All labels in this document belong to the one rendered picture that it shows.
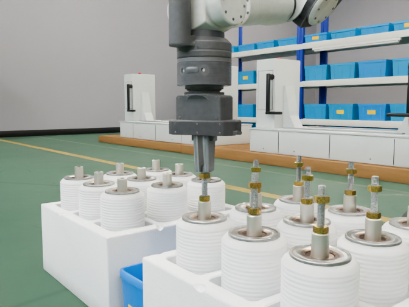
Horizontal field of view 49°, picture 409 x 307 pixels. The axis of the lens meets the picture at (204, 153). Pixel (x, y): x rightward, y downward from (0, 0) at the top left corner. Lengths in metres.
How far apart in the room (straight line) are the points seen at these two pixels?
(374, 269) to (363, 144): 2.35
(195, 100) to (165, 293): 0.31
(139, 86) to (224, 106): 4.51
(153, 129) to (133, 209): 3.73
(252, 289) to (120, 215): 0.41
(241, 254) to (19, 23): 6.57
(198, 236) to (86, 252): 0.37
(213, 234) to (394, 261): 0.26
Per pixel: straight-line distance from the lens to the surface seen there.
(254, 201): 0.65
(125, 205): 0.96
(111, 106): 7.50
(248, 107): 7.33
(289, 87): 3.58
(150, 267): 0.77
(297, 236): 0.71
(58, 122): 7.13
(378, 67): 5.96
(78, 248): 1.06
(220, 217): 0.74
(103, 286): 0.97
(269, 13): 0.83
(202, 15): 0.70
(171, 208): 1.02
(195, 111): 0.71
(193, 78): 0.69
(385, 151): 2.90
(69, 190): 1.17
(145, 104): 5.17
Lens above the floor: 0.44
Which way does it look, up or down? 6 degrees down
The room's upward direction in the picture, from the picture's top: straight up
